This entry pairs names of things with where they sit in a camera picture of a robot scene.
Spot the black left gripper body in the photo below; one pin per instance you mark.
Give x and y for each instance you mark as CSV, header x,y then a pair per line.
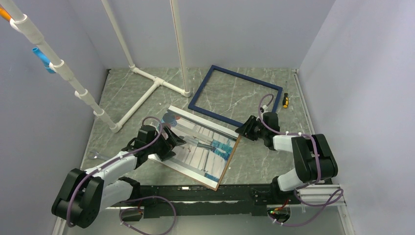
x,y
153,148

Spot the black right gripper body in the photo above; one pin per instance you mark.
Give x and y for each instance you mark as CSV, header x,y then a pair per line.
x,y
262,130

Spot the yellow black screwdriver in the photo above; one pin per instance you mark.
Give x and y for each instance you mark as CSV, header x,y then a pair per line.
x,y
285,102

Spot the printed photo of person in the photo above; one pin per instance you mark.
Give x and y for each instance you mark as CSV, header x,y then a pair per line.
x,y
205,149

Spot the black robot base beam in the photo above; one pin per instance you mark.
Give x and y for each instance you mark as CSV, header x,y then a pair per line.
x,y
253,199

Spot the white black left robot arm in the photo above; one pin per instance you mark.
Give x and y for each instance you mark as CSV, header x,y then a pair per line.
x,y
85,193

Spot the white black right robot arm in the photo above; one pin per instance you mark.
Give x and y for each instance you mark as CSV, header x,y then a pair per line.
x,y
313,159

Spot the silver open-end wrench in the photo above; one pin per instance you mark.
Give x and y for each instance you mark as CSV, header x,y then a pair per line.
x,y
95,155

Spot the white PVC pipe stand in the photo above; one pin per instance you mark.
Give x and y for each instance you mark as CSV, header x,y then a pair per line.
x,y
30,107

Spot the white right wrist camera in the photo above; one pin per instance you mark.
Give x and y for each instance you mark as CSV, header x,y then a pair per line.
x,y
263,109

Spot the aluminium table edge rail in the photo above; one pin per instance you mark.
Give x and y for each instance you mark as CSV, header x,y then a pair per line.
x,y
295,73

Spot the aluminium front rail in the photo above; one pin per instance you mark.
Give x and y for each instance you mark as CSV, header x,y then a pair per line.
x,y
318,195

